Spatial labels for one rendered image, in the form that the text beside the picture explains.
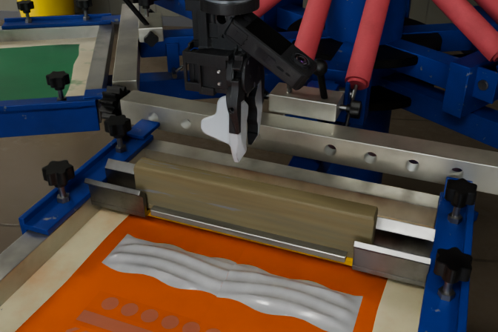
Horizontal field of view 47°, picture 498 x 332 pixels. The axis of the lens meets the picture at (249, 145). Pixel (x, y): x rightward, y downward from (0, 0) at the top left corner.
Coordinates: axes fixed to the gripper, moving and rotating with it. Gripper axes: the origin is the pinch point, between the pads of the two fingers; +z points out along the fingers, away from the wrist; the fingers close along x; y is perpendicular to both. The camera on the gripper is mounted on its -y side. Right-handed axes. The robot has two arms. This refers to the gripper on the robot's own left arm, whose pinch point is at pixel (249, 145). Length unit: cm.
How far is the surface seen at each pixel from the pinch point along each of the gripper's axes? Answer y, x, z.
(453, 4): -22, -61, -5
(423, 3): 3, -399, 89
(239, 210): 0.9, 1.9, 9.7
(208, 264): 3.4, 7.8, 15.6
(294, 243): -7.6, 2.9, 12.6
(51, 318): 18.4, 23.0, 16.1
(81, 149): 151, -148, 110
